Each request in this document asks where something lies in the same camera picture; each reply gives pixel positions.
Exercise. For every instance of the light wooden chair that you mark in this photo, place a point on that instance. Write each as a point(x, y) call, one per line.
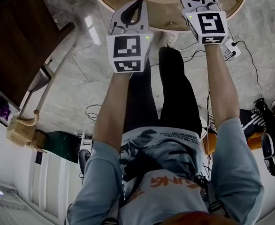
point(46, 88)

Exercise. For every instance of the person's left forearm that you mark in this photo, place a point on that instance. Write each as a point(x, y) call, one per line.
point(111, 109)

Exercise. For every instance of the person's black trousers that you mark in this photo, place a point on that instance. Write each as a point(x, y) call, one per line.
point(175, 90)

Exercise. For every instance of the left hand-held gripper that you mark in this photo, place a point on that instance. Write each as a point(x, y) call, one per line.
point(128, 51)

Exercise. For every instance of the small cardboard box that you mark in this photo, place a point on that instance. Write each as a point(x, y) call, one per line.
point(39, 139)

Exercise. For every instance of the light blue printed T-shirt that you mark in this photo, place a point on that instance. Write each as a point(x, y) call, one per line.
point(175, 184)

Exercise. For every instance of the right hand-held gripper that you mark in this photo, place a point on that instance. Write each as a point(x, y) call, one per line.
point(210, 24)

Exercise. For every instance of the round wooden table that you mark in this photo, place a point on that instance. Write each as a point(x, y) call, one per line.
point(165, 15)

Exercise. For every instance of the black equipment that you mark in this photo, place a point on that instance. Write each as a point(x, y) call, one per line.
point(272, 135)

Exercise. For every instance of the person's right forearm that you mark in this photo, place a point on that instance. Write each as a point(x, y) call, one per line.
point(222, 88)

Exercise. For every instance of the person's right white shoe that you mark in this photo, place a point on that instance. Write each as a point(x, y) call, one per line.
point(170, 40)

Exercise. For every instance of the dark green bin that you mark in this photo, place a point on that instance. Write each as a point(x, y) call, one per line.
point(62, 146)

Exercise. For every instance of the dark wooden desk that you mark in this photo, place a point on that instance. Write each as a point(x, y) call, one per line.
point(17, 43)

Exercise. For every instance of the orange cushion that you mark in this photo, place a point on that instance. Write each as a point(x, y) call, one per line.
point(252, 144)

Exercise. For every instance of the white square power strip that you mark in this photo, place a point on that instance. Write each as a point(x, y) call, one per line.
point(233, 48)

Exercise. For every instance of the white low cabinet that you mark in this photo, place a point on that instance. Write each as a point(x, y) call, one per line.
point(34, 186)

